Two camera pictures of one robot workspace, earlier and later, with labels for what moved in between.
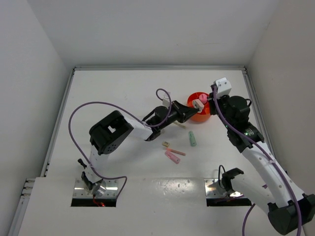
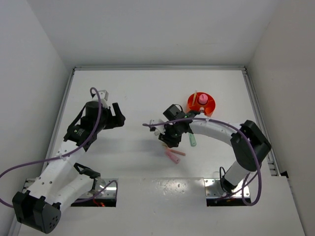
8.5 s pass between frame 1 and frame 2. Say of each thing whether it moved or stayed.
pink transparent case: stayed
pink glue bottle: stayed
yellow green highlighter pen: moved
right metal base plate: stayed
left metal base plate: stayed
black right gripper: moved
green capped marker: stayed
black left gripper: moved
